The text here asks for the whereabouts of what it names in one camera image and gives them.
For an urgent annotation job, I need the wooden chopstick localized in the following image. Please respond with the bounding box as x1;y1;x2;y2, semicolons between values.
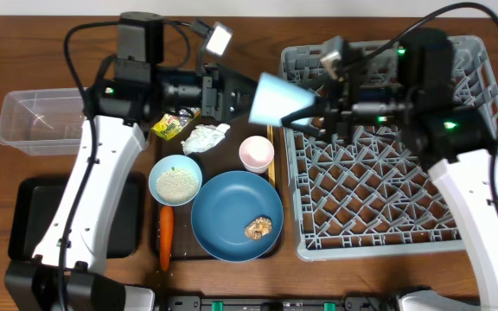
267;137;274;175
267;126;276;187

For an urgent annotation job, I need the light blue rice bowl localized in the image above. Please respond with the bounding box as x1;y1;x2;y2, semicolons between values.
148;155;202;206

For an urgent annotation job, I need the orange carrot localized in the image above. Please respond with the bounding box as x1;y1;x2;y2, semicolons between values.
159;206;175;271

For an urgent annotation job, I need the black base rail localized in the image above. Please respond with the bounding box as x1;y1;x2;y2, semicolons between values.
155;295;398;311

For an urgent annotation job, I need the pink cup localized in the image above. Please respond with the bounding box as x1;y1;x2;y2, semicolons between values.
239;136;270;174

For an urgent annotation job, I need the brown serving tray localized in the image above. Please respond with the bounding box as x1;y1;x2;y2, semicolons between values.
171;115;282;262

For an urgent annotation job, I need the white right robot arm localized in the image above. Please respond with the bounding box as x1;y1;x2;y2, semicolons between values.
278;29;498;310

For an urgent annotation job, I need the grey dishwasher rack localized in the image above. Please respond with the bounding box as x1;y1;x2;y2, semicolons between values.
278;35;498;261

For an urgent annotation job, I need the yellow snack wrapper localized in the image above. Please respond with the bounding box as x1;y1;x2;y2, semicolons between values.
151;108;201;141

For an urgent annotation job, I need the light blue cup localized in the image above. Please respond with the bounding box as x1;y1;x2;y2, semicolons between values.
248;73;315;127

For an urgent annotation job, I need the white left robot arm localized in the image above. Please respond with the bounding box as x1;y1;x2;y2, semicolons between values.
4;11;257;310

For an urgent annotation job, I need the white rice pile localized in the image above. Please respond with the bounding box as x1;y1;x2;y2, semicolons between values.
156;168;199;205

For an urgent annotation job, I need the dark blue plate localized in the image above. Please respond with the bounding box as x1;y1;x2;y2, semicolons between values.
191;171;284;263

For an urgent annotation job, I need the clear plastic bin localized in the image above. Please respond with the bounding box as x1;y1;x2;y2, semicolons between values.
0;88;85;156

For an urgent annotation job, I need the black waste tray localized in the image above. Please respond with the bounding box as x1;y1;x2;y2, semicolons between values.
8;172;145;261

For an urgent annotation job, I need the brown food scrap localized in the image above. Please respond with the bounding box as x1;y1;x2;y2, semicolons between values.
244;217;272;240

